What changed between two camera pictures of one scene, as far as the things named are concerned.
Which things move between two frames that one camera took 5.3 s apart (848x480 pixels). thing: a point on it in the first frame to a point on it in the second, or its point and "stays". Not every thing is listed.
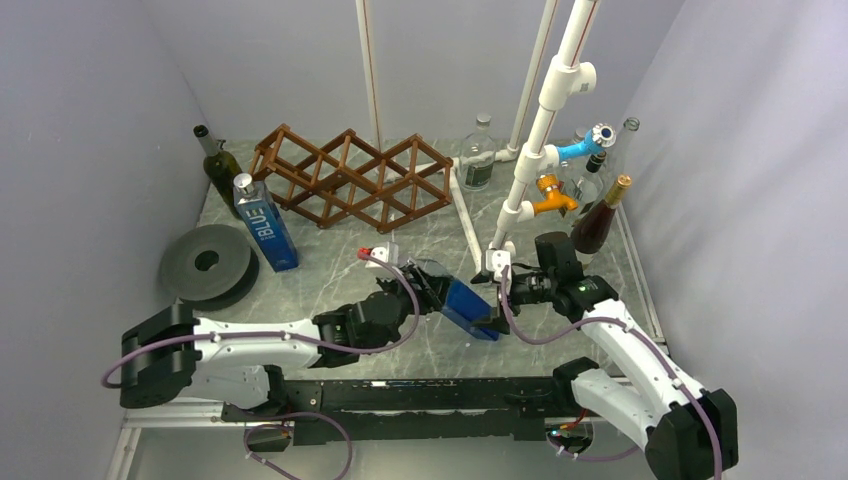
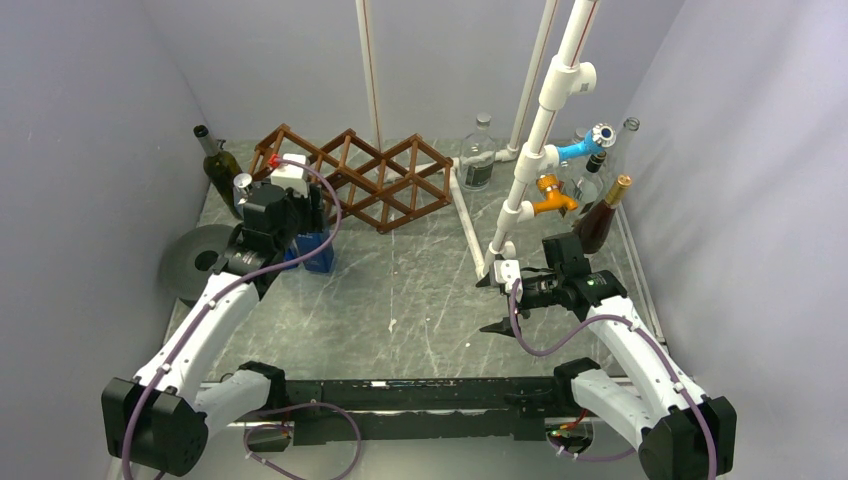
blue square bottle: x=465 y=307 to x=307 y=243
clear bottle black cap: x=589 y=187 stays
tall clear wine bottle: x=621 y=155 stays
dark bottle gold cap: x=590 y=230 stays
